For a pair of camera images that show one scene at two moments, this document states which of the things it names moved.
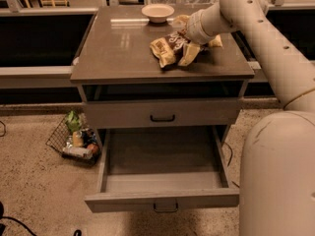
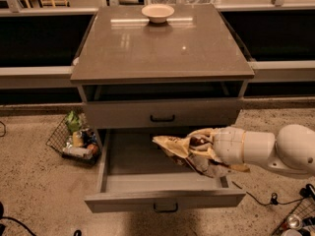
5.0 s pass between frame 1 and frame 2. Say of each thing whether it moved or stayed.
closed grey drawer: stayed
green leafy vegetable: stayed
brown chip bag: moved
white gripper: moved
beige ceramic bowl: stayed
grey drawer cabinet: stayed
